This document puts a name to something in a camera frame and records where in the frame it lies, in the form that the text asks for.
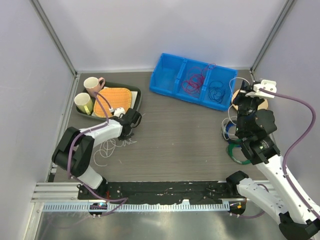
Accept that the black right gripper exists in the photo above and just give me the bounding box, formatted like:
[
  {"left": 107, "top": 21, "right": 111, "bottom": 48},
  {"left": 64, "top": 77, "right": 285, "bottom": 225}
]
[{"left": 231, "top": 80, "right": 263, "bottom": 135}]

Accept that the dark blue thin wire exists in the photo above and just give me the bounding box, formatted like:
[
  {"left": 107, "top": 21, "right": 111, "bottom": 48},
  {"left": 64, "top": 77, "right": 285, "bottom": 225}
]
[{"left": 207, "top": 80, "right": 227, "bottom": 104}]

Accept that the red thin wire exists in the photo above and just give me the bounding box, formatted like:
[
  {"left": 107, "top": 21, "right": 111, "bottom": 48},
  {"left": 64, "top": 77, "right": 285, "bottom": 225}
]
[{"left": 181, "top": 62, "right": 217, "bottom": 96}]

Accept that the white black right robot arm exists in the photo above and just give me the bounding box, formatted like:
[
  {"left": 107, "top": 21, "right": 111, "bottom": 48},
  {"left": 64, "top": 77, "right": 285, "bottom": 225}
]
[{"left": 225, "top": 79, "right": 320, "bottom": 240}]

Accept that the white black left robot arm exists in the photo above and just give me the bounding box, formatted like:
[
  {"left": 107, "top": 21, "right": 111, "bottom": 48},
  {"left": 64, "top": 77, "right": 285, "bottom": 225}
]
[{"left": 51, "top": 108, "right": 142, "bottom": 200}]

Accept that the dark green plastic tray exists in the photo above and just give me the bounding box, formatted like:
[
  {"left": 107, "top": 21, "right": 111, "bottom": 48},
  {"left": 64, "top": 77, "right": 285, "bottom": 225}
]
[{"left": 75, "top": 81, "right": 143, "bottom": 123}]

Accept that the beige decorated ceramic plate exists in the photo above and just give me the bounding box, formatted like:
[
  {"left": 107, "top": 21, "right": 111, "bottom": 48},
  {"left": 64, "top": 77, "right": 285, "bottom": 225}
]
[{"left": 231, "top": 89, "right": 269, "bottom": 112}]

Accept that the orange woven mat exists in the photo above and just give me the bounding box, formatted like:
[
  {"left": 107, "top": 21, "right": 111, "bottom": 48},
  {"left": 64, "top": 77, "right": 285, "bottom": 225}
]
[{"left": 93, "top": 87, "right": 132, "bottom": 118}]

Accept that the yellow green ceramic mug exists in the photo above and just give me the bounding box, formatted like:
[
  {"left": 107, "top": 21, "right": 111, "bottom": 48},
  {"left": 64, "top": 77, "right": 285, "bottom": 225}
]
[{"left": 74, "top": 92, "right": 94, "bottom": 115}]

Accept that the pink ceramic mug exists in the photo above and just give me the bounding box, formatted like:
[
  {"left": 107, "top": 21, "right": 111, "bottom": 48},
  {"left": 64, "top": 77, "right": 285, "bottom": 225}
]
[{"left": 83, "top": 77, "right": 106, "bottom": 98}]

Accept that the blue three-compartment plastic bin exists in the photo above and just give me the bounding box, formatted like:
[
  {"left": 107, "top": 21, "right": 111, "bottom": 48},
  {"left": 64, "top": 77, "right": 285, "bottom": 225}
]
[{"left": 149, "top": 53, "right": 238, "bottom": 112}]

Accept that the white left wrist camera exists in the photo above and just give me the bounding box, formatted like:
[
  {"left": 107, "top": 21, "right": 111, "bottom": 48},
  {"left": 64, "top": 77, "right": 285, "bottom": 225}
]
[{"left": 109, "top": 107, "right": 126, "bottom": 117}]

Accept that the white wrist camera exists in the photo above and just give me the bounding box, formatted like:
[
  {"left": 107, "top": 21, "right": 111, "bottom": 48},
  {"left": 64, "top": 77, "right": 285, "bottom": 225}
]
[
  {"left": 245, "top": 79, "right": 277, "bottom": 99},
  {"left": 109, "top": 107, "right": 126, "bottom": 117}
]

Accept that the blue wire coil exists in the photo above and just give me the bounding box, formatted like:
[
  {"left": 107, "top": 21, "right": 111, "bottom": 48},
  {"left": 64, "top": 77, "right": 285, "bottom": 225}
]
[{"left": 224, "top": 123, "right": 238, "bottom": 141}]

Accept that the black wire coil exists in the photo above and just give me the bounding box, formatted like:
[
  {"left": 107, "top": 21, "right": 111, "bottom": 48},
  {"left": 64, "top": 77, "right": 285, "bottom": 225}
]
[{"left": 221, "top": 119, "right": 238, "bottom": 142}]

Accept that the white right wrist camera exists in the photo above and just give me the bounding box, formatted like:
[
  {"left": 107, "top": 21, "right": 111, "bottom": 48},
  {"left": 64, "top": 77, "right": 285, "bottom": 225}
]
[{"left": 245, "top": 79, "right": 277, "bottom": 99}]

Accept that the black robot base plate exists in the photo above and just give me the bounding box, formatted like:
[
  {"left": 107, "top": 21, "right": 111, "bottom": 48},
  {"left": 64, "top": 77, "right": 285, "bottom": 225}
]
[{"left": 77, "top": 180, "right": 256, "bottom": 206}]

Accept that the slotted cable duct rail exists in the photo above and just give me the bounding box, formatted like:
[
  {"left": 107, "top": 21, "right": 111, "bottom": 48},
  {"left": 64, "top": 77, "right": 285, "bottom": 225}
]
[{"left": 42, "top": 201, "right": 230, "bottom": 213}]

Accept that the aluminium frame post left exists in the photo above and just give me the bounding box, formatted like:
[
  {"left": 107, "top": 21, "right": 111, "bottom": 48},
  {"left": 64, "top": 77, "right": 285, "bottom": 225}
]
[{"left": 29, "top": 0, "right": 78, "bottom": 76}]

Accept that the aluminium frame post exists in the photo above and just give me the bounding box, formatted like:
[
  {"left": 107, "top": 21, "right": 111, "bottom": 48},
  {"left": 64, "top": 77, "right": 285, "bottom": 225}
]
[
  {"left": 250, "top": 0, "right": 297, "bottom": 75},
  {"left": 29, "top": 0, "right": 78, "bottom": 76}
]

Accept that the aluminium frame post right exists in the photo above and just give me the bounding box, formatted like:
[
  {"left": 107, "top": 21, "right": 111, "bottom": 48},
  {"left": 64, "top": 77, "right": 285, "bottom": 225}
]
[{"left": 250, "top": 0, "right": 297, "bottom": 75}]

